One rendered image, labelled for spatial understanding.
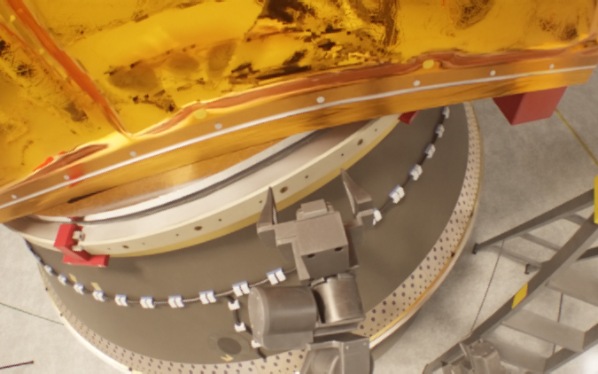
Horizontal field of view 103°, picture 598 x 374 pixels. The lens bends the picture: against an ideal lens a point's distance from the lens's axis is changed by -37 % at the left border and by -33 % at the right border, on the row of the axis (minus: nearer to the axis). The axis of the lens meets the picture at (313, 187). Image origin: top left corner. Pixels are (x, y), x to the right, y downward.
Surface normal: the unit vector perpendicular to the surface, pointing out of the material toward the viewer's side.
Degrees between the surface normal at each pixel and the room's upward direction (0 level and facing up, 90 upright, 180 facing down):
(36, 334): 0
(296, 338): 37
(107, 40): 103
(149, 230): 0
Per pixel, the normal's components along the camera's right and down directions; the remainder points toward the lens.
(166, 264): 0.11, 0.47
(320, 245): -0.11, -0.54
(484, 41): 0.19, 0.83
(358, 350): 0.43, -0.22
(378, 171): 0.55, 0.26
